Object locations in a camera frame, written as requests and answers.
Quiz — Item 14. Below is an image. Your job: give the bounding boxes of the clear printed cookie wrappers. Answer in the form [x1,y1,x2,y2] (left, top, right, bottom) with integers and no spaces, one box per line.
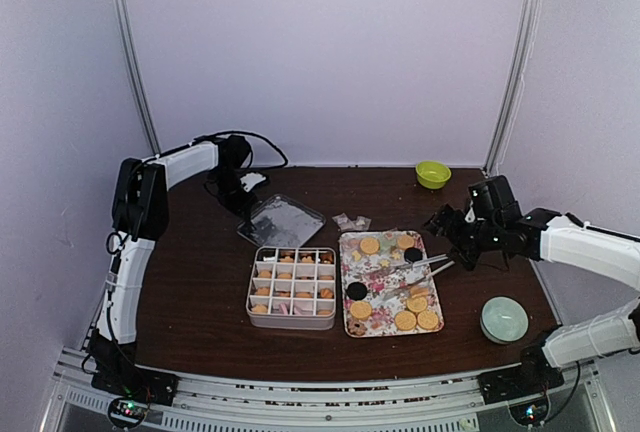
[332,213,371,232]

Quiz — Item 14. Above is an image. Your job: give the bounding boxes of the tan sandwich biscuit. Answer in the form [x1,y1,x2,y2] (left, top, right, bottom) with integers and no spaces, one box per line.
[349,300,373,321]

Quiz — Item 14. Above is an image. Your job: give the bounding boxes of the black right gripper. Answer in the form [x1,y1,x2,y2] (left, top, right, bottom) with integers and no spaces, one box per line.
[420,203,502,270]

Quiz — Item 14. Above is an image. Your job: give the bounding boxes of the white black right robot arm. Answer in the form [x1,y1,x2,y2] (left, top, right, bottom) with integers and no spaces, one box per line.
[425,203,639,394]

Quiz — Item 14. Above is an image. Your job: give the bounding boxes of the lime green bowl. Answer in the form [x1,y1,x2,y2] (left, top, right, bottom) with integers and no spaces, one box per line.
[415,161,452,190]

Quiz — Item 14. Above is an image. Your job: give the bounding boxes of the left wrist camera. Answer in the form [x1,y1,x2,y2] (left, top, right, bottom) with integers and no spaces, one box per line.
[240,172,269,193]

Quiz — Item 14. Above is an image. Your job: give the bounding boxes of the tan biscuit at tongs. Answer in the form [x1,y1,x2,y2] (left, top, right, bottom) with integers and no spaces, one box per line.
[396,234,415,250]

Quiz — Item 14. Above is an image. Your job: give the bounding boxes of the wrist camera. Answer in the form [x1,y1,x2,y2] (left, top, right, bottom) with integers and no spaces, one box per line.
[240,172,269,193]
[468,175,522,226]

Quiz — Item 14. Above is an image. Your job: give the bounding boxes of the black sandwich cookie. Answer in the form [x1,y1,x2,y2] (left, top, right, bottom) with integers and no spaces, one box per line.
[346,282,368,301]
[403,247,424,264]

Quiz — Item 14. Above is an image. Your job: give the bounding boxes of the round tan perforated biscuit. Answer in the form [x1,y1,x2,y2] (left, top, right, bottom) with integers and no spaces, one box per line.
[359,236,380,255]

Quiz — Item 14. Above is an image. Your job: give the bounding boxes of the grey divided cookie tin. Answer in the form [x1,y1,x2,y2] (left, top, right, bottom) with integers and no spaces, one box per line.
[245,247,337,331]

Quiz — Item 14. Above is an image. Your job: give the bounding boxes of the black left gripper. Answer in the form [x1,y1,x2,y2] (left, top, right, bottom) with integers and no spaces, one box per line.
[210,167,258,220]

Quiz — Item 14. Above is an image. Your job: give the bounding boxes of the flower shaped brown cookie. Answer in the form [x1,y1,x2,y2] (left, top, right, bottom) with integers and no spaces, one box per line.
[347,320,367,337]

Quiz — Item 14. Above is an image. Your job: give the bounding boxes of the silver serving tongs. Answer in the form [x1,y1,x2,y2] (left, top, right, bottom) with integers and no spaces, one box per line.
[362,254,455,301]

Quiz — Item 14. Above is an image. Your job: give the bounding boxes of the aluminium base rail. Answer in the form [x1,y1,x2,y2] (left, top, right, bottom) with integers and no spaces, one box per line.
[35,348,619,431]

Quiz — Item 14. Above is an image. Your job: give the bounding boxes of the pale green ceramic bowl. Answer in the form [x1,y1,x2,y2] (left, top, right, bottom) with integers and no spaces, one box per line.
[480,296,529,345]

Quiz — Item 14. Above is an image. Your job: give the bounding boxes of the pink sandwich cookie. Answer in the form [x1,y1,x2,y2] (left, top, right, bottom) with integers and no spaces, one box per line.
[274,302,290,315]
[292,301,313,316]

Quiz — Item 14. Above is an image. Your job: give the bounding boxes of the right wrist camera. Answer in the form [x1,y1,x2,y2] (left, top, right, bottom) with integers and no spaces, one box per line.
[468,175,522,226]

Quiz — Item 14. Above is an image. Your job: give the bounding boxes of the silver tin lid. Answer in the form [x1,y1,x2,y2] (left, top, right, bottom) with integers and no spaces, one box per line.
[237,195,326,248]

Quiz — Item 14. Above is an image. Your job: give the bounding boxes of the floral rectangular tray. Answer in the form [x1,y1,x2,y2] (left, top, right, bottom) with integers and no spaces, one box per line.
[338,230,444,339]

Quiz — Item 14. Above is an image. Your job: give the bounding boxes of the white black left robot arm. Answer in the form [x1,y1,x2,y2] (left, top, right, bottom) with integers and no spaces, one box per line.
[88,130,269,400]

